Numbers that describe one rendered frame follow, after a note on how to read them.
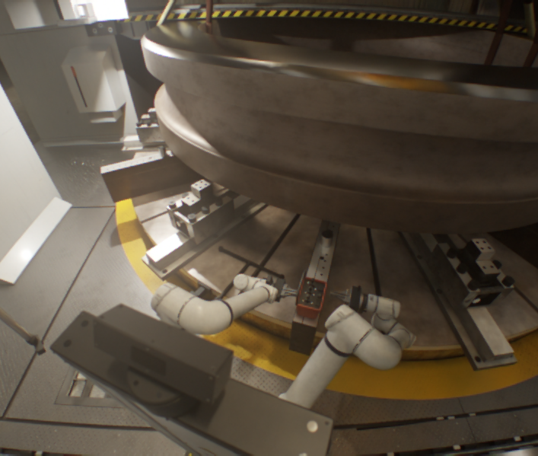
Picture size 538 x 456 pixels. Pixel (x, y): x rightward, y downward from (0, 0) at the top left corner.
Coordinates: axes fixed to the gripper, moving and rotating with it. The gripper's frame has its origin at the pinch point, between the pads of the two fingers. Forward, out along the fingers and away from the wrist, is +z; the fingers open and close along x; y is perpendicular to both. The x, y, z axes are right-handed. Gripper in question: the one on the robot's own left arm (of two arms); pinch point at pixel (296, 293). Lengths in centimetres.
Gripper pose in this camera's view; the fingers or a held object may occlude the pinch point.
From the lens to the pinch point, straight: 162.5
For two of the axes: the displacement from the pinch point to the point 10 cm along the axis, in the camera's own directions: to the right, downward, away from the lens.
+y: 1.1, 7.6, 6.4
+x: -3.1, 6.4, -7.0
